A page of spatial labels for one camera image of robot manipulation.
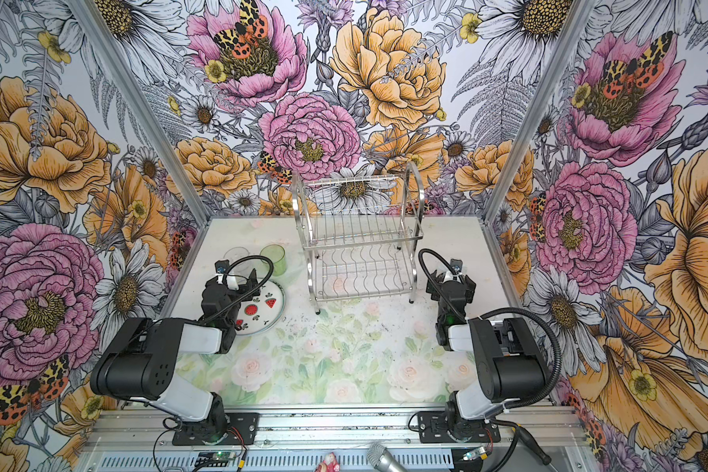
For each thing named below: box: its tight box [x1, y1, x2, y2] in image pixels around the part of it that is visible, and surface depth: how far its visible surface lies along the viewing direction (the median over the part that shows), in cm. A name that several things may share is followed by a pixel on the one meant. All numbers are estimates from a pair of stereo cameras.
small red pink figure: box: [314, 451, 341, 472], surface depth 69 cm
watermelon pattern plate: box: [235, 278, 287, 336], surface depth 94 cm
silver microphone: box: [365, 441, 410, 472], surface depth 69 cm
